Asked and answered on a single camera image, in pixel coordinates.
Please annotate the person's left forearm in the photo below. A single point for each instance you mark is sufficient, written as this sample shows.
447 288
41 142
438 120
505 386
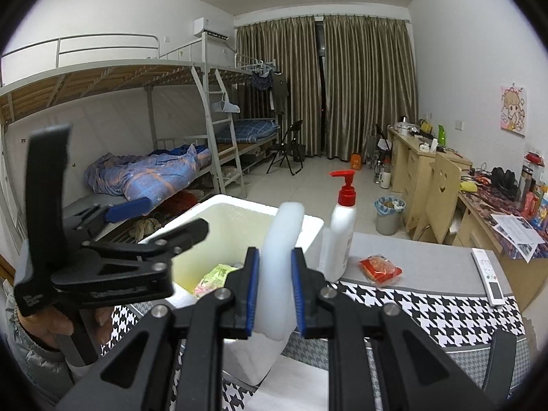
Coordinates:
34 364

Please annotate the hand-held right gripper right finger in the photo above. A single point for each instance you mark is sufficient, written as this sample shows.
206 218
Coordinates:
297 291

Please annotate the dark hanging clothes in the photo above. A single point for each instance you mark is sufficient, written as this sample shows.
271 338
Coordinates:
274 90

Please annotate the light wooden desk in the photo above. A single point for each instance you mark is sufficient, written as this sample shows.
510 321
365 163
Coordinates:
406 162

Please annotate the floral soft packet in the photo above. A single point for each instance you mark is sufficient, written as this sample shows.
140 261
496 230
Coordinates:
214 278

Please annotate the red cloth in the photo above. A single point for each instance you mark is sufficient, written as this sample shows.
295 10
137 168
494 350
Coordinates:
180 203

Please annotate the white air conditioner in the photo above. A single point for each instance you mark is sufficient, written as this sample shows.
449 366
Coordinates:
205 28

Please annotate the white foam box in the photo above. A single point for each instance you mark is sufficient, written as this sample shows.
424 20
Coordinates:
231 231

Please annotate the red snack packet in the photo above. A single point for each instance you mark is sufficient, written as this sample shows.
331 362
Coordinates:
380 269

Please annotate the green bottle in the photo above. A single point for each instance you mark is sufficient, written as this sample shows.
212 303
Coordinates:
441 135

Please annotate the black headphones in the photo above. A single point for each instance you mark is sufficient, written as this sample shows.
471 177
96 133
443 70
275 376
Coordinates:
504 178

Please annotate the black white houndstooth tablecloth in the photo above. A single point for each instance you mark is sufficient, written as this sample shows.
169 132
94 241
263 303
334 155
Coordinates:
428 317

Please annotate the black folding chair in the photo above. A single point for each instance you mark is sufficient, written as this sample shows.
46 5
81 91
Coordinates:
291 145
379 143

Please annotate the desk with patterned cover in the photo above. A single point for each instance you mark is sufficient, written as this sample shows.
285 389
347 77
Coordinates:
479 222

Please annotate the white clothes hanger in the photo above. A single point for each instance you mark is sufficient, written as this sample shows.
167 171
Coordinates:
224 106

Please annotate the white metal bed ladder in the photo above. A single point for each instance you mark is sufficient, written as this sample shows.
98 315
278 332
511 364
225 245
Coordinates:
220 145

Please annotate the large white metal bunk bed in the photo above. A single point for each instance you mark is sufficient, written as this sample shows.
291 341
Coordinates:
107 77

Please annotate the pink cartoon wall poster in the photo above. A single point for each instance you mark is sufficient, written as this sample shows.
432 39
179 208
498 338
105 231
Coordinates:
513 111

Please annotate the yellow object on desk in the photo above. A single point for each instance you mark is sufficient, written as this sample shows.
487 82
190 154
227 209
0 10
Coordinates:
469 186

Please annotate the brown curtain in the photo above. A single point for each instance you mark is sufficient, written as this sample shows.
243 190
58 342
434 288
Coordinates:
368 85
278 85

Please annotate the blue checkered mattress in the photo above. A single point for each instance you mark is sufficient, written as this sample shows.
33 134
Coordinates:
248 130

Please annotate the white flask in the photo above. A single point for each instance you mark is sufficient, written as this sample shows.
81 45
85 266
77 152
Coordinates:
385 178

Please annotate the orange bottle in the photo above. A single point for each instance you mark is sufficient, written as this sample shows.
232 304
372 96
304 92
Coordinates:
356 162

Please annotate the small white metal bunk bed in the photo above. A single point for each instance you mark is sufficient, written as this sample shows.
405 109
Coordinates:
248 137

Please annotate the white remote control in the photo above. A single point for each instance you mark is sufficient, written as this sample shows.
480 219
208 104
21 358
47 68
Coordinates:
488 276

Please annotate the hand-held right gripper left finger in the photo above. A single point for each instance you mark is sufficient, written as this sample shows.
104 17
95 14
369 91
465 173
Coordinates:
252 291

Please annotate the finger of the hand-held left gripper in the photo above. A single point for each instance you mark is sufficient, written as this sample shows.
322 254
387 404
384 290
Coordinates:
128 210
162 239

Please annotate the wooden chair with smiley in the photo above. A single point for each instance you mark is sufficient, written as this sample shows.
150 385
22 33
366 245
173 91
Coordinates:
441 192

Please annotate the grey trash bin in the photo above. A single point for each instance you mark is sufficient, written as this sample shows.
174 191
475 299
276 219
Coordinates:
389 218

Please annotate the blue orange quilt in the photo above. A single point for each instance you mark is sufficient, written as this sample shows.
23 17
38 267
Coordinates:
145 175

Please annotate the white pump bottle red top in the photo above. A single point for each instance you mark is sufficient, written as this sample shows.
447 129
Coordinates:
340 244

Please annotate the person's left hand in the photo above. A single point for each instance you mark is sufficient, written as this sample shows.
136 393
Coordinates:
47 329

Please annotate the printed paper sheets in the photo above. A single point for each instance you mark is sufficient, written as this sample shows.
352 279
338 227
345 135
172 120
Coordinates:
518 233

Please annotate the row of toiletry bottles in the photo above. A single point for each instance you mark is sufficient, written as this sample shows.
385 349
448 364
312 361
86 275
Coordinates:
535 197

